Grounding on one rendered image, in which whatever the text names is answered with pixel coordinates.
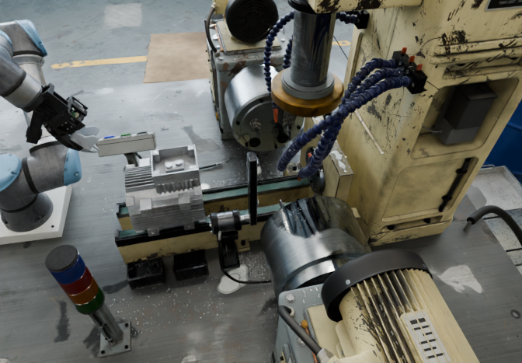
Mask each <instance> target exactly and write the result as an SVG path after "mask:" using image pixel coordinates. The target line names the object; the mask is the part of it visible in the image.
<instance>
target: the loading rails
mask: <svg viewBox="0 0 522 363"><path fill-rule="evenodd" d="M298 177H299V175H298V174H297V175H292V176H282V177H277V178H272V179H267V180H257V199H258V202H259V207H258V208H257V225H250V224H249V222H242V230H240V231H238V240H235V244H236V245H237V248H238V252H242V251H246V250H250V245H249V241H254V240H258V239H260V233H261V230H262V228H263V226H264V224H265V223H266V221H267V220H268V219H269V218H270V217H271V216H272V215H273V214H274V213H275V212H276V211H278V210H280V202H279V201H280V200H281V201H282V202H283V204H284V206H286V205H288V204H290V203H292V202H294V201H296V200H297V199H298V198H300V199H303V198H306V197H308V192H309V187H310V184H309V182H308V178H307V177H306V178H304V179H302V180H300V181H298ZM202 195H203V199H204V210H205V215H206V220H207V221H206V222H199V221H195V229H190V230H184V227H183V225H182V226H177V227H172V228H167V229H161V230H160V231H159V235H157V236H148V232H147V229H146V230H145V231H144V232H142V233H136V232H135V231H134V228H133V226H132V224H131V219H130V216H129V212H128V208H127V207H126V203H125V202H120V203H116V215H117V218H118V220H119V222H120V225H121V228H122V229H123V231H119V229H115V235H114V238H115V239H114V241H115V243H116V245H117V248H118V250H119V251H120V255H121V256H122V258H123V260H124V263H125V264H127V263H130V262H134V261H139V260H148V259H151V258H156V257H168V256H172V255H173V254H177V253H186V252H189V251H194V250H202V249H211V248H215V247H218V241H217V236H216V235H213V233H211V231H212V228H211V227H210V225H209V222H210V221H211V219H210V218H208V215H210V213H214V212H217V213H220V212H225V211H231V210H232V209H238V210H239V212H240V215H247V214H248V213H249V210H248V183H238V184H233V185H227V186H223V187H213V188H208V189H203V190H202Z"/></svg>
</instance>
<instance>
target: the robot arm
mask: <svg viewBox="0 0 522 363"><path fill-rule="evenodd" d="M47 55H48V53H47V50H46V48H45V46H44V43H43V41H42V40H41V38H40V35H39V33H38V32H37V29H36V27H35V26H34V25H33V23H32V22H31V21H29V20H27V19H25V20H18V21H17V20H14V21H12V22H7V23H0V96H1V97H2V98H4V99H6V100H7V101H8V102H10V103H11V104H12V105H14V106H16V107H17V108H20V109H21V110H23V113H24V117H25V119H26V123H27V127H28V128H27V130H26V142H29V143H32V145H31V147H30V148H29V151H30V156H28V157H25V158H21V159H20V158H19V157H17V156H16V155H12V154H3V155H0V215H1V220H2V222H3V224H4V225H5V227H6V228H7V229H9V230H11V231H13V232H28V231H32V230H34V229H37V228H39V227H40V226H41V225H43V224H44V223H45V222H46V221H47V220H48V219H49V218H50V216H51V215H52V212H53V209H54V206H53V203H52V201H51V199H50V198H49V197H48V196H47V195H46V194H45V193H44V192H46V191H49V190H53V189H57V188H59V187H64V186H66V187H67V186H68V185H70V184H73V183H77V182H78V181H79V180H80V179H81V178H82V167H81V161H80V157H79V154H78V151H81V152H90V153H97V152H98V151H99V149H98V148H97V146H96V142H97V141H98V140H99V139H98V137H96V135H97V134H98V133H99V129H98V127H97V126H91V127H86V126H85V124H83V123H82V121H83V120H84V117H86V116H87V113H88V111H87V109H88V107H87V106H85V105H84V104H83V103H81V102H80V101H79V100H78V99H76V98H75V97H74V96H73V95H70V96H69V97H68V98H66V99H65V98H63V97H62V96H61V95H59V94H58V93H57V92H55V91H54V87H55V86H54V85H53V84H52V83H50V82H49V83H48V84H47V83H46V81H45V78H44V74H43V71H42V68H41V67H42V66H43V65H44V63H45V60H44V57H46V56H47ZM74 100H76V101H77V102H78V103H80V104H81V105H82V106H83V107H81V106H80V105H79V104H77V103H76V102H75V101H74ZM69 134H70V135H71V136H70V135H69Z"/></svg>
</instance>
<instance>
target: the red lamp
mask: <svg viewBox="0 0 522 363"><path fill-rule="evenodd" d="M91 282H92V274H91V272H90V271H89V269H88V268H87V266H86V265H85V272H84V274H83V275H82V276H81V277H80V278H79V279H78V280H77V281H75V282H73V283H70V284H61V283H59V282H58V284H59V285H60V286H61V287H62V289H63V290H64V292H66V293H67V294H69V295H77V294H79V293H81V292H83V291H84V290H86V289H87V288H88V287H89V286H90V284H91Z"/></svg>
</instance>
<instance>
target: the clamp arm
mask: <svg viewBox="0 0 522 363"><path fill-rule="evenodd" d="M257 166H259V159H258V158H257V157H256V153H255V152H248V153H247V173H248V210H249V213H248V214H247V215H246V216H249V217H246V219H247V220H248V221H247V222H249V224H250V225H257V208H258V207H259V202H258V199H257Z"/></svg>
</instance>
